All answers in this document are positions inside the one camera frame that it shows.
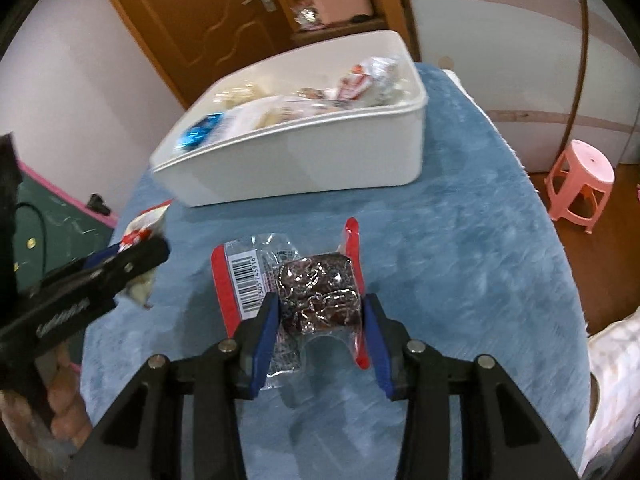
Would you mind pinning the pink box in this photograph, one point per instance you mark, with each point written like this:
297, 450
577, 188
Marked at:
340, 2

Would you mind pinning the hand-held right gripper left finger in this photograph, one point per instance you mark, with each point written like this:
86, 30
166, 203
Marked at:
265, 340

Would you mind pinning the green mat with pink border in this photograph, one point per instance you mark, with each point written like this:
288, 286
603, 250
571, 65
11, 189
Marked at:
65, 230

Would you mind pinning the white checked cloth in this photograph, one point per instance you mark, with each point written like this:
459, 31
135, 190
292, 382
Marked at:
612, 385

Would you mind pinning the crinkled clear snack packet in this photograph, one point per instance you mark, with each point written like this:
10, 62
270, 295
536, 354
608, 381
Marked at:
392, 77

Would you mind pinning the pink plastic stool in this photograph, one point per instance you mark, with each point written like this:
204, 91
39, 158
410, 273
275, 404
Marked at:
582, 165

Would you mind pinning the person's left hand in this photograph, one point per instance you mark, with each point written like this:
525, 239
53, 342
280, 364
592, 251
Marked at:
67, 400

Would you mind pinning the red-edged dark snack packet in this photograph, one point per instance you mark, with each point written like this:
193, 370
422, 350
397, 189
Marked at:
320, 285

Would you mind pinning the black plug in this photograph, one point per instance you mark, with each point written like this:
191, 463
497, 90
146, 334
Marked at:
99, 204

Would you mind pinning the red white striped snack packet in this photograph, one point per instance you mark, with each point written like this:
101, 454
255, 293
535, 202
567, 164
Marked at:
352, 82

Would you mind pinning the blue snack packet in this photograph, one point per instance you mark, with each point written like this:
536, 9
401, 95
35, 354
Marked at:
200, 131

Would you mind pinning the white plastic bin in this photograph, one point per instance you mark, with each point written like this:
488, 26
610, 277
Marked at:
325, 160

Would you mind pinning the white wardrobe with pink stripes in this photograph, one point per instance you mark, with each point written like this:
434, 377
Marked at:
500, 60

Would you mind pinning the wooden shelf unit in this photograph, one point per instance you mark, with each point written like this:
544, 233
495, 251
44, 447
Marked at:
395, 10

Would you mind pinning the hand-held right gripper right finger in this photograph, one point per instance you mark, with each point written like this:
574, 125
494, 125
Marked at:
377, 345

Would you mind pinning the wooden door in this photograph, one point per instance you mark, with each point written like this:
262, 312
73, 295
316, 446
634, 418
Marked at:
175, 20

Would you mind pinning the pale biscuit packet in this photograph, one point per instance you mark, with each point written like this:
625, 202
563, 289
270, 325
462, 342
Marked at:
242, 94

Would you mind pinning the shiny wrapped item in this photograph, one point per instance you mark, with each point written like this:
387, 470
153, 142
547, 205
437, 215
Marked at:
306, 16

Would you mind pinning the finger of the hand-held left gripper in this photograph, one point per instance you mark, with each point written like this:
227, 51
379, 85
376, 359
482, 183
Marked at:
145, 257
107, 256

